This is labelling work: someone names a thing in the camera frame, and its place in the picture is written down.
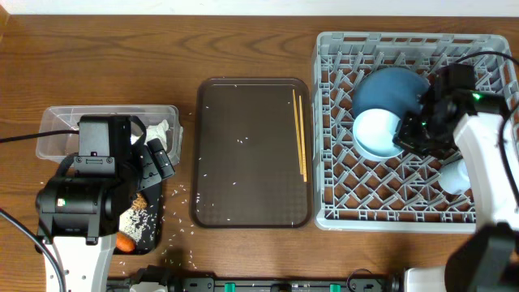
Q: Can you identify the brown food scrap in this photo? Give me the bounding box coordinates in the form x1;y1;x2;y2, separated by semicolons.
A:
131;192;148;211

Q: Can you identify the brown serving tray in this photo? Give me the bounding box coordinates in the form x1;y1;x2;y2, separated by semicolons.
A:
190;78;313;229

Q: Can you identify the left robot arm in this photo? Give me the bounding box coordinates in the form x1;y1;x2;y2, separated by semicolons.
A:
36;115;174;291

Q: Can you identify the black bin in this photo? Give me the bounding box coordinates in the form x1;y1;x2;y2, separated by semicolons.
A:
114;183;164;256

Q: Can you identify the black front rail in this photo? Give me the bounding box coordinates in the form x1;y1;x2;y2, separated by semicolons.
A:
105;266;404;292

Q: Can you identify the orange carrot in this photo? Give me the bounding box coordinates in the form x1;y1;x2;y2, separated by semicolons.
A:
116;232;135;253

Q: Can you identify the blue plate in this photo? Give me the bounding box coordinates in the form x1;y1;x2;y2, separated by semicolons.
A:
352;67;429;118

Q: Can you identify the clear plastic bin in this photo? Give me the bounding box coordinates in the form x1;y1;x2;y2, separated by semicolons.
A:
36;105;183;165

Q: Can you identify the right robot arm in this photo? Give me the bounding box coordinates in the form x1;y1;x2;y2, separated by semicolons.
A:
393;63;518;291

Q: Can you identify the grey dishwasher rack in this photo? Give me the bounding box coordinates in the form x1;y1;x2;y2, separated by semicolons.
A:
312;32;518;234

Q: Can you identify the pile of white rice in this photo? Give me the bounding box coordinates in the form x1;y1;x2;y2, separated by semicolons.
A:
118;208;157;243

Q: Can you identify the white paper cup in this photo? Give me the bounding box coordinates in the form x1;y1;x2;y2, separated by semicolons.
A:
438;159;470;195

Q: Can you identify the light blue rice bowl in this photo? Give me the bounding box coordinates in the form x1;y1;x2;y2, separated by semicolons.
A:
353;109;404;162

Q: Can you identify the white tissue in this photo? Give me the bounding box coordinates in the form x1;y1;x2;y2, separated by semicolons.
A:
131;119;169;149

